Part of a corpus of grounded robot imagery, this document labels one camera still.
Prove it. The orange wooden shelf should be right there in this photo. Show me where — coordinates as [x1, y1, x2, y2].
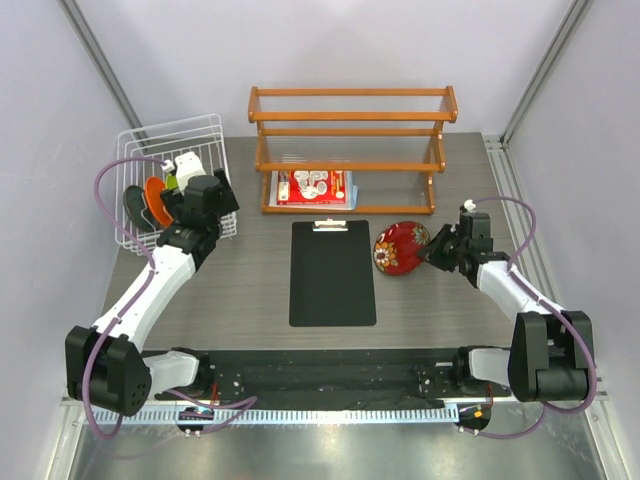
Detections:
[247, 85, 459, 215]

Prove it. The lime green plate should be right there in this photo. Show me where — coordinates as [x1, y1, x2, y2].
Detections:
[165, 175, 179, 190]

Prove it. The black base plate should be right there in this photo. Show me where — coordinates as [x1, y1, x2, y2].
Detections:
[183, 348, 510, 411]

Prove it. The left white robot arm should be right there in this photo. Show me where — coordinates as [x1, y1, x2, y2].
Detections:
[65, 169, 239, 417]

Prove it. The perforated metal rail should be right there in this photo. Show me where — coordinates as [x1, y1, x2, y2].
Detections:
[82, 405, 460, 427]

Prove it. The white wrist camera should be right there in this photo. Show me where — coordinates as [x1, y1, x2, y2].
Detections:
[161, 151, 206, 191]
[459, 199, 476, 214]

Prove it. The dark teal plate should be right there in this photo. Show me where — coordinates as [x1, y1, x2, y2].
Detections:
[123, 185, 158, 233]

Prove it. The black clipboard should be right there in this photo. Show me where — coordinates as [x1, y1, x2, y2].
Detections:
[289, 219, 377, 328]

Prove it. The light blue folder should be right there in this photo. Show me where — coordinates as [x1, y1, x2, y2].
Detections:
[344, 171, 358, 210]

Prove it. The red floral plate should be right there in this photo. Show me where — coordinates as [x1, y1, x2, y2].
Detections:
[373, 221, 431, 276]

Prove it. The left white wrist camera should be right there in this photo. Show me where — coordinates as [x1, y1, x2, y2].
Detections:
[161, 151, 206, 191]

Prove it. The orange plate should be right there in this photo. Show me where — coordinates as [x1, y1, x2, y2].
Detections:
[144, 176, 173, 227]

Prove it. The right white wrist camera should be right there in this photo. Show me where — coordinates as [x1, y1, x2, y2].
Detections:
[459, 199, 476, 214]

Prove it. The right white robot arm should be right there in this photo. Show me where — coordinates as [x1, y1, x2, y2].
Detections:
[417, 212, 597, 405]

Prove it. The red book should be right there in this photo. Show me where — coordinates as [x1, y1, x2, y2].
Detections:
[271, 170, 352, 206]

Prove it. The white wire dish rack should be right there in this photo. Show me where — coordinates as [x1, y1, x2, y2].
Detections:
[114, 113, 230, 256]

